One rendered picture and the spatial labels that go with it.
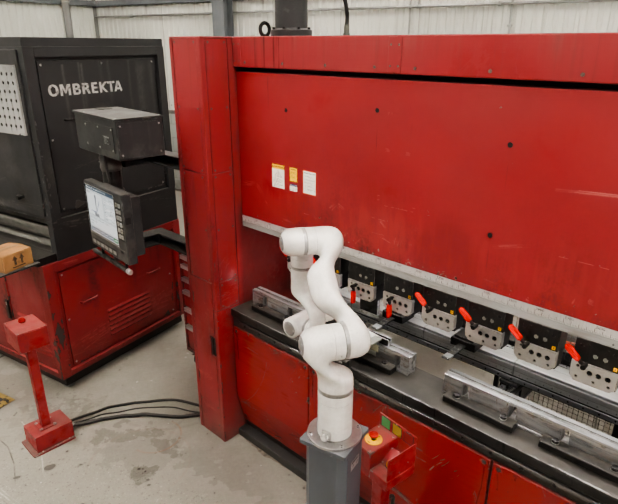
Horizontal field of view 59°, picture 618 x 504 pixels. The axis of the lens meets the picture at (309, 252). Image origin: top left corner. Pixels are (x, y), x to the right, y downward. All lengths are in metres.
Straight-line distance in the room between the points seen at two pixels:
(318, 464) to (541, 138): 1.32
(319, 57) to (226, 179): 0.84
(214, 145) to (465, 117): 1.29
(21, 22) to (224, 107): 6.72
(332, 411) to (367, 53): 1.34
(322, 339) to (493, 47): 1.10
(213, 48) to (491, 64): 1.34
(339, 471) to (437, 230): 0.96
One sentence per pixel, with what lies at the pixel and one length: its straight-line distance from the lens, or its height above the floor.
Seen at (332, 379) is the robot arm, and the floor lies 1.26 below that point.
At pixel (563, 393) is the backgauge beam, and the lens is 2.53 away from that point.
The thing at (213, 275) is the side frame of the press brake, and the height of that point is 1.11.
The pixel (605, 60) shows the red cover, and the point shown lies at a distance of 1.87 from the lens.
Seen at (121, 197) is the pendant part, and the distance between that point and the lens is 2.72.
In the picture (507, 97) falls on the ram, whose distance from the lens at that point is 1.99.
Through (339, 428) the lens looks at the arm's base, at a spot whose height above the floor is 1.07.
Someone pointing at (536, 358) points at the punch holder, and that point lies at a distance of 2.17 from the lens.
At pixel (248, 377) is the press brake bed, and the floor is 0.48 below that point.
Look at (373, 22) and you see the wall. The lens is 6.99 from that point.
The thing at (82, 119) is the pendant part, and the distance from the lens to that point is 3.04.
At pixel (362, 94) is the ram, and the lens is 2.30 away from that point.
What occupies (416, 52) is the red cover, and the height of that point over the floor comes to 2.24.
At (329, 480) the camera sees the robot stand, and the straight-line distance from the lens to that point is 2.02.
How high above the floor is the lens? 2.27
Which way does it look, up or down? 21 degrees down
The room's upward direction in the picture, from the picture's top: straight up
